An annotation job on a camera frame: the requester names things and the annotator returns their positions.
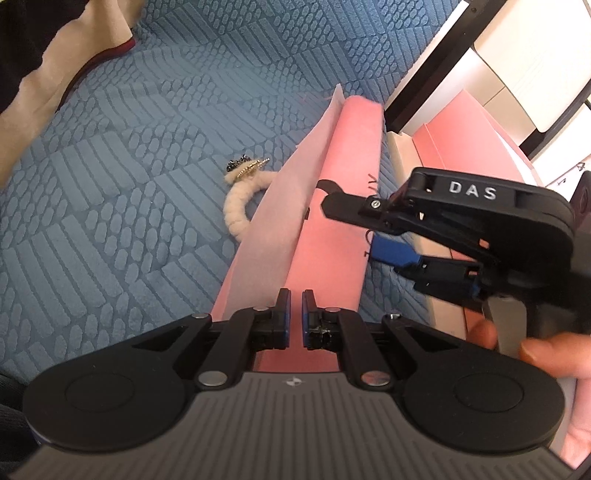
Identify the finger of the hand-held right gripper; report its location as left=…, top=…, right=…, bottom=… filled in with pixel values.
left=368, top=233, right=490, bottom=310
left=316, top=179, right=409, bottom=228

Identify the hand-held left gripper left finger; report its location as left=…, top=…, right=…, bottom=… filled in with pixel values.
left=131, top=287, right=293, bottom=387

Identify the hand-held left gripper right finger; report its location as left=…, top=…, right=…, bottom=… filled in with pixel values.
left=301, top=288, right=455, bottom=388

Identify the person's right hand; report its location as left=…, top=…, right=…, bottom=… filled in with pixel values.
left=465, top=318, right=591, bottom=468

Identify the blue textured chair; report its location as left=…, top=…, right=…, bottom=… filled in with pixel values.
left=0, top=0, right=468, bottom=385

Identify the striped red black white blanket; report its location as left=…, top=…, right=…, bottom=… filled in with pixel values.
left=0, top=0, right=139, bottom=186

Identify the white fluffy hair tie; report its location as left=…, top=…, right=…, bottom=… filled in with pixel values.
left=223, top=157, right=279, bottom=241

